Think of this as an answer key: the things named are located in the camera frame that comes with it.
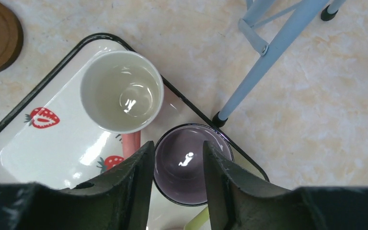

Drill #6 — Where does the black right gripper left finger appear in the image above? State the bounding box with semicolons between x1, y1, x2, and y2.
0;141;155;230

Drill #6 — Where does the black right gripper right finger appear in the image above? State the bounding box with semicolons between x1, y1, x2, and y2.
203;141;368;230

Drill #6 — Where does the purple mug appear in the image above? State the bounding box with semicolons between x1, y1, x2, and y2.
154;123;234;207

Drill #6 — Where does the white strawberry tray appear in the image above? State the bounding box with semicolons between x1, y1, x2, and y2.
0;33;269;230

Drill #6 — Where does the pink mug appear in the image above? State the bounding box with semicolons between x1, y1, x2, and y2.
80;51;164;158

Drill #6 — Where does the light blue music stand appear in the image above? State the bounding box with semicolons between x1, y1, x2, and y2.
212;0;345;127

